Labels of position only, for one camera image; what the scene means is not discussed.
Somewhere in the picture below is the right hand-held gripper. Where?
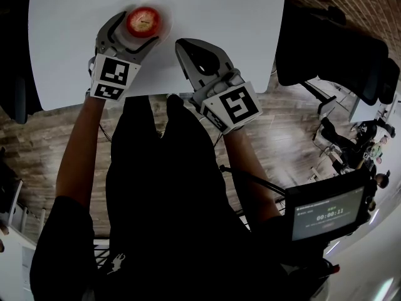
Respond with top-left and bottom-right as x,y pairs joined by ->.
174,38 -> 264,137

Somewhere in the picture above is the person's black clothing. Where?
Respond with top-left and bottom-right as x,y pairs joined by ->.
29,94 -> 330,301

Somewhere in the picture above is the person's right forearm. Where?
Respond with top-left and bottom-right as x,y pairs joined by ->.
221,129 -> 283,222

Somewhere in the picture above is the black monitor screen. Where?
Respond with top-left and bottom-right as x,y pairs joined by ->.
284,167 -> 377,243

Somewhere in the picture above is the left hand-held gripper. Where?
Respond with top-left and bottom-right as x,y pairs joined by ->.
86,10 -> 162,102

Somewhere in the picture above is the white round plate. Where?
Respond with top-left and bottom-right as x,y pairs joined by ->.
120,0 -> 174,45

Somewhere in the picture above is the person's left forearm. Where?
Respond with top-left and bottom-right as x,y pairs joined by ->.
55,97 -> 106,206

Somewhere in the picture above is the red apple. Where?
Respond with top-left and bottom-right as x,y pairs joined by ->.
126,6 -> 162,38

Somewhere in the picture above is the black mesh office chair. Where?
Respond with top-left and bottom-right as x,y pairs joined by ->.
274,0 -> 401,106

